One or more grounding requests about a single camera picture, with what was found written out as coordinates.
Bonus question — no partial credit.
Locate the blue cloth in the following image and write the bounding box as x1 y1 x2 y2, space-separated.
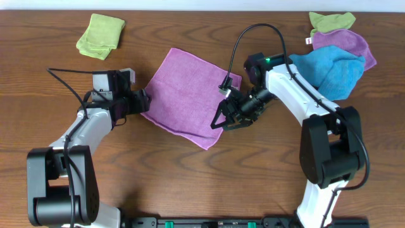
289 46 365 101

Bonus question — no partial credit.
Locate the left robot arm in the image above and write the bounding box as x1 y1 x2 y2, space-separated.
27 89 151 227

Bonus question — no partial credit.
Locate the folded green cloth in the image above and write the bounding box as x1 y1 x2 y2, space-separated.
76 13 125 60

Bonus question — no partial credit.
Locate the purple cloth with tag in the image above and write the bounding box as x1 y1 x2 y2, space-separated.
305 29 377 71

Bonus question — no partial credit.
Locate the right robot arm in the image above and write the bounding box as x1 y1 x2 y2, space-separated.
211 53 370 227

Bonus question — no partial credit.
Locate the crumpled green cloth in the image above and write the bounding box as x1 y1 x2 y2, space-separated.
309 12 356 37

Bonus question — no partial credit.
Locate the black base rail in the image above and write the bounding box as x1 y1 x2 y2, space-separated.
121 217 370 228

